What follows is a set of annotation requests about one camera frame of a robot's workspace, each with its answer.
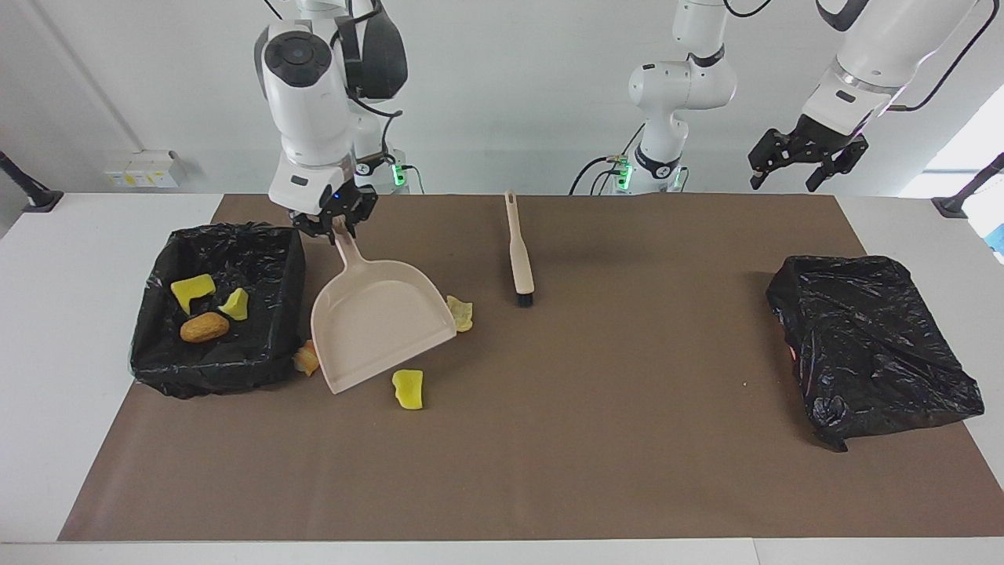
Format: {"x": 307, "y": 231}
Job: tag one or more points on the black stand foot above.
{"x": 953, "y": 205}
{"x": 39, "y": 200}

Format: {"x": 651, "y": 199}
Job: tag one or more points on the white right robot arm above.
{"x": 314, "y": 118}

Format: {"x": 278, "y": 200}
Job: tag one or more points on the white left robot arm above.
{"x": 682, "y": 86}

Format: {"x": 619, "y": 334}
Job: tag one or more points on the notched yellow sponge piece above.
{"x": 190, "y": 292}

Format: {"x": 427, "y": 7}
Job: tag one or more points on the rounded yellow sponge piece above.
{"x": 408, "y": 390}

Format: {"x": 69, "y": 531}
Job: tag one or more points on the small yellow sponge wedge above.
{"x": 235, "y": 304}

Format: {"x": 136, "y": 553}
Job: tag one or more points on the open bin black liner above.
{"x": 259, "y": 259}

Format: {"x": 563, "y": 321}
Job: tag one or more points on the brown paper table mat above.
{"x": 627, "y": 486}

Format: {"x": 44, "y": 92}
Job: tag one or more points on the pale foam chunk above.
{"x": 464, "y": 315}

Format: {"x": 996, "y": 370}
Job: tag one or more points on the beige brush black bristles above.
{"x": 519, "y": 259}

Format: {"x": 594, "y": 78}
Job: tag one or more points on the striped orange toy croissant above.
{"x": 306, "y": 361}

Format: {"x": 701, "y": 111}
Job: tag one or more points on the white wall outlet box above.
{"x": 141, "y": 176}

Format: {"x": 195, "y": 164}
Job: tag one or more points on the crumpled black plastic bag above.
{"x": 863, "y": 345}

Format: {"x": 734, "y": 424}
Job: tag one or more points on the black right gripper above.
{"x": 345, "y": 204}

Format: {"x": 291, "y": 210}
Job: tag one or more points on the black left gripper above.
{"x": 820, "y": 137}

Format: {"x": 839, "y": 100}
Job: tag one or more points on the beige plastic dustpan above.
{"x": 376, "y": 322}

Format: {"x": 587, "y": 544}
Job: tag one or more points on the blue object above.
{"x": 998, "y": 239}

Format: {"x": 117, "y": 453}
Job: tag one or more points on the brown bread roll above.
{"x": 204, "y": 327}

